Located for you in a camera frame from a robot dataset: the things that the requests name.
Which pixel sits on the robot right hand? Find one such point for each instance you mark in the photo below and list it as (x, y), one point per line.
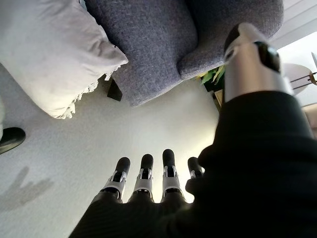
(247, 186)

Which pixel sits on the white fringed cushion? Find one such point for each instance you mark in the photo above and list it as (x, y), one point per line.
(49, 57)

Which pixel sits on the light wooden nightstand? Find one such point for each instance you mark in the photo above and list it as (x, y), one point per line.
(218, 98)

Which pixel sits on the green potted plant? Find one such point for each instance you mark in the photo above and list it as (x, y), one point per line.
(213, 75)

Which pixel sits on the white round side table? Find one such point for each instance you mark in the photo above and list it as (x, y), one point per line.
(299, 74)

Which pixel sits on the grey fabric armchair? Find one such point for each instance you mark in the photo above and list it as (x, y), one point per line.
(158, 44)

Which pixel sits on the white pleated curtain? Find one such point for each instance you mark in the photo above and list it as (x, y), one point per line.
(297, 17)

